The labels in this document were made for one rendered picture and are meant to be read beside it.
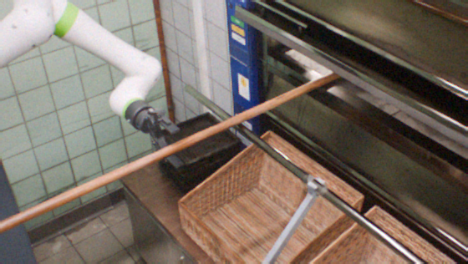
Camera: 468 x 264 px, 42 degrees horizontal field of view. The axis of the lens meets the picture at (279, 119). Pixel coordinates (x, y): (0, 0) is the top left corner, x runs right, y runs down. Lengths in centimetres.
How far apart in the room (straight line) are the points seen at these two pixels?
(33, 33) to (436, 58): 114
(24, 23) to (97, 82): 135
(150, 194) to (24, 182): 80
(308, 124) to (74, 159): 143
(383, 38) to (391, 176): 50
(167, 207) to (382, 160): 98
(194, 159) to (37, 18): 97
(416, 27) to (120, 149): 205
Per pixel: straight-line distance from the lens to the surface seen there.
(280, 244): 186
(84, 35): 208
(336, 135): 229
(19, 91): 306
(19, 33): 189
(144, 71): 216
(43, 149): 325
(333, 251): 219
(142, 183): 281
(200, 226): 238
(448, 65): 178
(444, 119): 167
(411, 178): 209
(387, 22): 190
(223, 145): 263
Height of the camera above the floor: 236
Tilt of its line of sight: 35 degrees down
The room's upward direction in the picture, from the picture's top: 1 degrees counter-clockwise
